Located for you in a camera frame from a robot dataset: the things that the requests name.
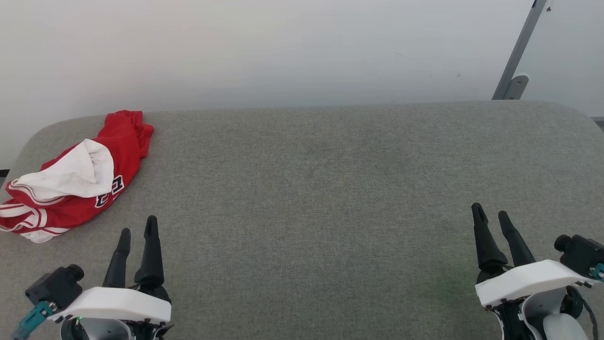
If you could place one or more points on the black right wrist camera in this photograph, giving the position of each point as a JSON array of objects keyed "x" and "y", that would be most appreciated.
[{"x": 583, "y": 252}]

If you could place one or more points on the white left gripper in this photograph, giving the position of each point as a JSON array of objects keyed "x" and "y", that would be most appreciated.
[{"x": 118, "y": 304}]

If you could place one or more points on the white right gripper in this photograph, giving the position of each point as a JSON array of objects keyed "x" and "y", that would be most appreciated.
[{"x": 528, "y": 281}]

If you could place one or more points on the grey fabric sofa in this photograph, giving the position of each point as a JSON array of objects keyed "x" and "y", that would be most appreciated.
[{"x": 306, "y": 212}]

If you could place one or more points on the teal right camera connector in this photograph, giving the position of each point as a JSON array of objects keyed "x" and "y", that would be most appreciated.
[{"x": 599, "y": 272}]

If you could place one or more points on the teal camera connector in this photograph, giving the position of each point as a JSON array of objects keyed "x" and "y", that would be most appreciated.
[
  {"x": 32, "y": 318},
  {"x": 599, "y": 272}
]

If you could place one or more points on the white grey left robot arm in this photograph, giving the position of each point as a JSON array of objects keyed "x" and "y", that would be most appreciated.
[{"x": 96, "y": 330}]

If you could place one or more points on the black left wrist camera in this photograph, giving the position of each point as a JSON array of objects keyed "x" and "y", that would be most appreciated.
[{"x": 54, "y": 285}]

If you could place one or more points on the grey metal bracket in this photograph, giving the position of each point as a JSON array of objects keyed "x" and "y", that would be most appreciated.
[{"x": 516, "y": 87}]

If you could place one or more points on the grey metal pole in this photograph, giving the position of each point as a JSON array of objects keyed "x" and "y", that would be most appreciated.
[{"x": 519, "y": 47}]

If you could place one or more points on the teal left camera connector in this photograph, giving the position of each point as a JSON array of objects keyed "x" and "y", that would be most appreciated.
[{"x": 32, "y": 318}]

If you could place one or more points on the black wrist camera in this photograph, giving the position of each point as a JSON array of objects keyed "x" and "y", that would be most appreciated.
[
  {"x": 54, "y": 285},
  {"x": 583, "y": 252}
]

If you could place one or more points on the red basketball jersey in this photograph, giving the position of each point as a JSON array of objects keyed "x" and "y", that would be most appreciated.
[{"x": 71, "y": 189}]

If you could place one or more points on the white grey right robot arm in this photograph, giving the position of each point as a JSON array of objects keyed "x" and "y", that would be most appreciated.
[{"x": 552, "y": 316}]

